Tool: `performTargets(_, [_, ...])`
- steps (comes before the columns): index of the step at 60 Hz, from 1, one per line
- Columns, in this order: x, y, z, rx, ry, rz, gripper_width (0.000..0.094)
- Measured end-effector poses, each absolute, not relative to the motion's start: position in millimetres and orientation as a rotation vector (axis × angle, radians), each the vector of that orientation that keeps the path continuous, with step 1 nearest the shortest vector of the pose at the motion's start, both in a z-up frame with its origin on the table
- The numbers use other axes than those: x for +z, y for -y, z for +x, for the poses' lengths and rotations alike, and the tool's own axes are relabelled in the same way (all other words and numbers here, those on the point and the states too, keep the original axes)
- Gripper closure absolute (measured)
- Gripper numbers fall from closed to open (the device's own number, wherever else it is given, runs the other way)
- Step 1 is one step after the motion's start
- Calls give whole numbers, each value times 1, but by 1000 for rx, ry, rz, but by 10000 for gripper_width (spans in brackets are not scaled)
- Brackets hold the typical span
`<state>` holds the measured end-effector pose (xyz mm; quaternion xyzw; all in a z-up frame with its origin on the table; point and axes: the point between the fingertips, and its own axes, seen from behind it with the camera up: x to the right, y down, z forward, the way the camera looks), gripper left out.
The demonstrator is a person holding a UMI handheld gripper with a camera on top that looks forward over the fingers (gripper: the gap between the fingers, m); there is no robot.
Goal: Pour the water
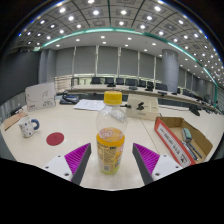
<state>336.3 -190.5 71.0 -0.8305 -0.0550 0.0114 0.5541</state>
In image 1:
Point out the group of black office chairs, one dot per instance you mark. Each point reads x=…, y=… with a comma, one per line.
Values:
x=130, y=81

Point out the teal board eraser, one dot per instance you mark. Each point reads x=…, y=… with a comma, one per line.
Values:
x=186, y=135

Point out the white paper sheets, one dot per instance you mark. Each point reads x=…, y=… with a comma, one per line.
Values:
x=88, y=104

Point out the open cardboard box red-white side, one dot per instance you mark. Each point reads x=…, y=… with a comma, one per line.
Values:
x=171, y=140

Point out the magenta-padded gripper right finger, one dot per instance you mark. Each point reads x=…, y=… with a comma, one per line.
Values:
x=165, y=165

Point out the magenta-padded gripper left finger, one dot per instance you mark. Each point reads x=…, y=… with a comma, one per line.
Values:
x=60, y=165

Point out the yellow-capped orange label drink bottle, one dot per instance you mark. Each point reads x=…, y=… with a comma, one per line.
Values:
x=111, y=150

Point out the group of black desk microphones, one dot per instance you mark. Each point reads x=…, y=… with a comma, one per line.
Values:
x=195, y=111

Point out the black bag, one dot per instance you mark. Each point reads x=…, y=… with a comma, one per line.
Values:
x=69, y=99

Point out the flat brown cardboard envelope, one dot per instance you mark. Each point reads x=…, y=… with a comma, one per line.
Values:
x=13, y=120

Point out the flat round red coaster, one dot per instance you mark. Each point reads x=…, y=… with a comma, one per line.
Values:
x=55, y=139

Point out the long curved conference desk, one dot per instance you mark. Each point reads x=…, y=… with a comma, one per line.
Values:
x=90, y=89

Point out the group of ceiling lights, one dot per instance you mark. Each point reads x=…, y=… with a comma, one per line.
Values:
x=96, y=12

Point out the white cardboard paper box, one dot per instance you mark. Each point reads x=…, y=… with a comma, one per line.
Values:
x=40, y=97

